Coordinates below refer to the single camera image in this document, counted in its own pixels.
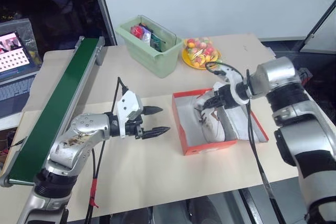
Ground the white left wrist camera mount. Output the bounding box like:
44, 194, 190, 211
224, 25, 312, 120
116, 90, 144, 139

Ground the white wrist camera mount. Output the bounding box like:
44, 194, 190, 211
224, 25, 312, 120
116, 90, 144, 139
213, 66, 250, 105

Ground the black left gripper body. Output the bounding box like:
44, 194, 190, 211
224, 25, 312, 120
124, 114, 145, 141

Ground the orange cardboard shoebox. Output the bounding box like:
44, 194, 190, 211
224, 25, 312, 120
172, 89, 269, 156

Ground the grey translucent bag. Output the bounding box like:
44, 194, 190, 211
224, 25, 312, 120
0, 18, 43, 67

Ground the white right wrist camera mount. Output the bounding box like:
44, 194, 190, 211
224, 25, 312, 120
213, 66, 250, 105

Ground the green conveyor belt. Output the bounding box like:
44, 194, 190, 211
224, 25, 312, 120
0, 36, 106, 188

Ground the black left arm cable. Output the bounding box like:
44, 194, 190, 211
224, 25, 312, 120
85, 76, 129, 224

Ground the green printed packet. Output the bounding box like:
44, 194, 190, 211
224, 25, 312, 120
150, 34, 167, 52

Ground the aluminium frame post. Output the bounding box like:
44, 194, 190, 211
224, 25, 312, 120
94, 0, 118, 46

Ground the open laptop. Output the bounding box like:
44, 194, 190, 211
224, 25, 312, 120
0, 30, 43, 119

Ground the diagonal grey frame strut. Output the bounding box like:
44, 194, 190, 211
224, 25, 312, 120
299, 0, 336, 54

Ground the white sneaker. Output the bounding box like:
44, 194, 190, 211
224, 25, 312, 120
195, 90, 226, 142

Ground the yellow plate of candy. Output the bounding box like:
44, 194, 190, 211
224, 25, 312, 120
183, 37, 223, 68

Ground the small grey device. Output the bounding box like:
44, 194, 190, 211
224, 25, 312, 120
299, 68, 314, 80

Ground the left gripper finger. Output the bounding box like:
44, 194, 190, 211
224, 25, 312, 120
142, 105, 164, 116
141, 126, 172, 141

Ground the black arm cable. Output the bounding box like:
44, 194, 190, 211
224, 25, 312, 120
205, 61, 286, 224
85, 76, 129, 224

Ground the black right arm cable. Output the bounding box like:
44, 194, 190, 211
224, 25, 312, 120
205, 61, 286, 224

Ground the beige cardboard table sheet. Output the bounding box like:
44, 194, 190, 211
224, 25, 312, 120
0, 87, 300, 222
22, 33, 276, 114

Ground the red round toy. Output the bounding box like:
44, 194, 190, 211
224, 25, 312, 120
130, 24, 144, 38

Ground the pale green plastic bin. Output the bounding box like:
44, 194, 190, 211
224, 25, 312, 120
116, 14, 184, 79

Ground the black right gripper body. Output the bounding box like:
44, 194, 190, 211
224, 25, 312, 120
213, 84, 238, 110

